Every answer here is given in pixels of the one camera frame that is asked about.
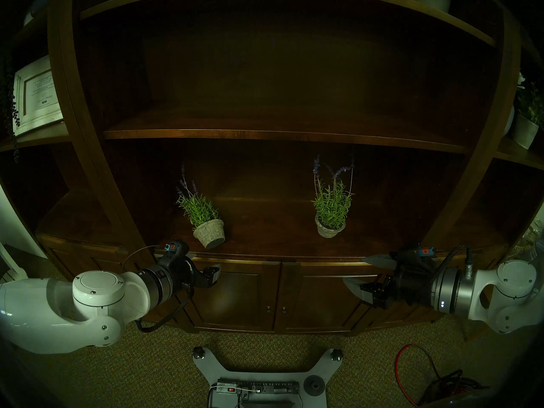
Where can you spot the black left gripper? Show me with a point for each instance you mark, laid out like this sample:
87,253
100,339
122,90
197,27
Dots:
185,275

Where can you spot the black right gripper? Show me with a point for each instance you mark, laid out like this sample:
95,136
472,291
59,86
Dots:
412,284

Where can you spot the fake lavender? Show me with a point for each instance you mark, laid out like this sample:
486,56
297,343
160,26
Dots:
209,234
329,228

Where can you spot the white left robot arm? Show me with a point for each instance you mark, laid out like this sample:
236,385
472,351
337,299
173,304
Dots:
51,309

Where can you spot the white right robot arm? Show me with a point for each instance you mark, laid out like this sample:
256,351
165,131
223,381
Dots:
510,292

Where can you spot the green plant in white pot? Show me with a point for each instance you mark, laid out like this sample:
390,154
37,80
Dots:
525,133

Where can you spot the dark hanging plant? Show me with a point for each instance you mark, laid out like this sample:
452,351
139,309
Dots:
15,114

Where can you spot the black star knob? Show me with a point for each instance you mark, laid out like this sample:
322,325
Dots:
198,352
337,354

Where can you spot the grey power strip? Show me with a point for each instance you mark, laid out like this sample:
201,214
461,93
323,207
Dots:
267,387

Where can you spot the black round rubber disc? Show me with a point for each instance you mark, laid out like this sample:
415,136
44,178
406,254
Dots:
312,386

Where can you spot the dark wooden shelf cabinet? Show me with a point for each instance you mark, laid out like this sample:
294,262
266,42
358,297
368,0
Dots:
289,114

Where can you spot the white wooden chair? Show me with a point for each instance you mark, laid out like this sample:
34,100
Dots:
12,276

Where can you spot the white round vase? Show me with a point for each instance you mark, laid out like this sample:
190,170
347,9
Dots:
508,122

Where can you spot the white artificial flower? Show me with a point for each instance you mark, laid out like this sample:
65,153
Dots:
520,80

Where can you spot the white framed certificate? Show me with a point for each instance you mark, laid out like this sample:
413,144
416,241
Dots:
38,97

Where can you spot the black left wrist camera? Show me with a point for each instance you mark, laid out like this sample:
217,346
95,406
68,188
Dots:
173,247

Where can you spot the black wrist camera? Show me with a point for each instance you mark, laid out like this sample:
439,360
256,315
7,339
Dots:
173,247
425,251

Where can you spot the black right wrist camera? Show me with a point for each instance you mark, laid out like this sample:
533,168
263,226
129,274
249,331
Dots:
425,251

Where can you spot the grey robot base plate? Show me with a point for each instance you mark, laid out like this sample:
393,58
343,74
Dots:
267,375

